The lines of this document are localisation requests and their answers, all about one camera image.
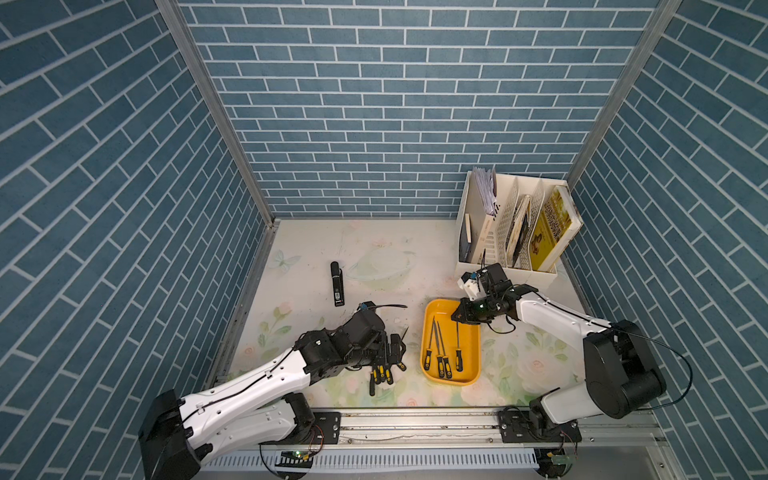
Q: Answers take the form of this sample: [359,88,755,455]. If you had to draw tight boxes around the file tool yellow black handle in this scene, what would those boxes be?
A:
[422,319,436,372]

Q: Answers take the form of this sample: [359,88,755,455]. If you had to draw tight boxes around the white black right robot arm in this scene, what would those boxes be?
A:
[451,263,666,441]

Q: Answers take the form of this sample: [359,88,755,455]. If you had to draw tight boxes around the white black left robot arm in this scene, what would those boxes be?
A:
[138,302,406,479]

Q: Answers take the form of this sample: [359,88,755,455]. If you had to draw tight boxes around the lone angled file tool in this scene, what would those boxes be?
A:
[390,334,407,372]

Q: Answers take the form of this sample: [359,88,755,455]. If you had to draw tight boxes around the yellow plastic storage tray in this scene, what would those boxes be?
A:
[418,299,482,387]

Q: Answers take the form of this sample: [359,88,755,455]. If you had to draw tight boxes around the white perforated file organizer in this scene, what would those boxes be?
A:
[454,168,582,288]

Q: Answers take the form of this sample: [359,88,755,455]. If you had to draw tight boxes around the old black cover book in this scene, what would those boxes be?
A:
[505,194,531,267]

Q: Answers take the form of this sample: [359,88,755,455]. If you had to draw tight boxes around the yellow cover book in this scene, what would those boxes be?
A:
[529,185,583,272]

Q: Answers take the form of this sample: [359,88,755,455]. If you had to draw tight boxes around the purple striped papers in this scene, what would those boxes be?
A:
[472,167,498,216]

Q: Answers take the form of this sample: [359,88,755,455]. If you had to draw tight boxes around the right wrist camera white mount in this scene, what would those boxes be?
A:
[457,272,485,301]

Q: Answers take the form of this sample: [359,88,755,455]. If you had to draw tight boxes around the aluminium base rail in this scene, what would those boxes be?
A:
[201,407,682,479]

